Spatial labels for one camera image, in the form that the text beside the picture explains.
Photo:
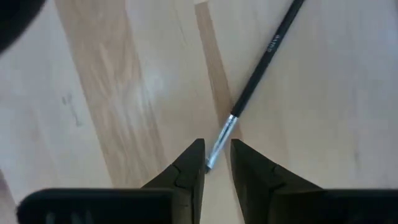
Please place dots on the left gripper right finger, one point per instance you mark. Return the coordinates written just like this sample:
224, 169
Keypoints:
252, 180

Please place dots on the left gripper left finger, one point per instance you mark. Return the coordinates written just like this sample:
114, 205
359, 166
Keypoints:
189, 180

